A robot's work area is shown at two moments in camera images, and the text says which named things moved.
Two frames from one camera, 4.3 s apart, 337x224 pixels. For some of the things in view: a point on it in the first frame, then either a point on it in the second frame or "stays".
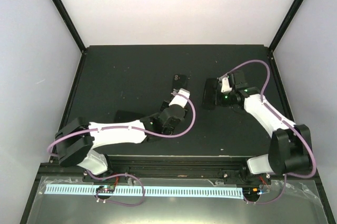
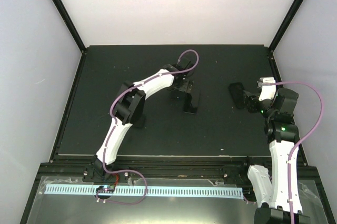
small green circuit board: x=106 y=189 stays
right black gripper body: x=225 y=101 → x=251 y=101
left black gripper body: x=164 y=105 → x=186 y=87
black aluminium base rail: x=229 y=168 stays
